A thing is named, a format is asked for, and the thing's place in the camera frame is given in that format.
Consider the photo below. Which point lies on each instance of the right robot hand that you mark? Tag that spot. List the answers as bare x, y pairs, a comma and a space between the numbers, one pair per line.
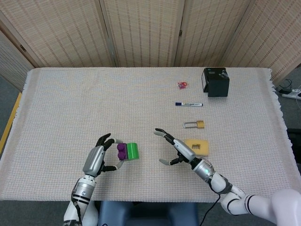
184, 148

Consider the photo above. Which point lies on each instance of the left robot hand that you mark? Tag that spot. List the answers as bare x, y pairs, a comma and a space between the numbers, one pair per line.
95, 160

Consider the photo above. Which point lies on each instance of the purple toy block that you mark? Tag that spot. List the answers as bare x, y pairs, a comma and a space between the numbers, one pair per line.
121, 151

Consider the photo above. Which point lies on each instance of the green toy block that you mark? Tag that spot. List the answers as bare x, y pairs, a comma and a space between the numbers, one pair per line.
132, 151

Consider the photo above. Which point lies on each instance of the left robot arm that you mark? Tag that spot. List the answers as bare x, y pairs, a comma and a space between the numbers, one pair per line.
81, 195

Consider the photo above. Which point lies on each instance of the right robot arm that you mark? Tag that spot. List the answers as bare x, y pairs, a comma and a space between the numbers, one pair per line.
235, 193

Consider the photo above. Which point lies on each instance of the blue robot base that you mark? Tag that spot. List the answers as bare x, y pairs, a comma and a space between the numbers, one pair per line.
145, 213

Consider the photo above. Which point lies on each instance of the yellow sponge with hole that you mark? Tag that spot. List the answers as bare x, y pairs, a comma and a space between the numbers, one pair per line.
202, 146

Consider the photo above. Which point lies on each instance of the brass padlock long shackle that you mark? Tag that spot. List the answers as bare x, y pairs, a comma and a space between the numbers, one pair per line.
200, 124

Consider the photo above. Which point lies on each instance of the blue whiteboard marker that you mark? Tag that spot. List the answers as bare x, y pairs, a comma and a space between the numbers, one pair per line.
190, 104

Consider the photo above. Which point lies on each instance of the white woven tablecloth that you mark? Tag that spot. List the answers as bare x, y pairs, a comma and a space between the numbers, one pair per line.
150, 113

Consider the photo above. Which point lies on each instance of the red rubber bands bundle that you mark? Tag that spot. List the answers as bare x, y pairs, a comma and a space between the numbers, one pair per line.
182, 85

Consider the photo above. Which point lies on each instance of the black cardboard box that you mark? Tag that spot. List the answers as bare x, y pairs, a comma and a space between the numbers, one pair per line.
218, 84

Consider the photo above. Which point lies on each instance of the black furniture piece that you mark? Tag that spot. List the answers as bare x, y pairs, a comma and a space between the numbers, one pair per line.
295, 143

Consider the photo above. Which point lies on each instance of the metal screen hinge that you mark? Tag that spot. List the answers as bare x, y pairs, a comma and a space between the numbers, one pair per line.
181, 32
22, 48

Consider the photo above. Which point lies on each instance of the woven folding screen panel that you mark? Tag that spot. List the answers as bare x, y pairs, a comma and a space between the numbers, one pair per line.
211, 30
143, 30
11, 66
61, 30
272, 35

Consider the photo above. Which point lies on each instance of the white power strip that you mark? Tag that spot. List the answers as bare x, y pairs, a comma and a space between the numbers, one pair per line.
292, 94

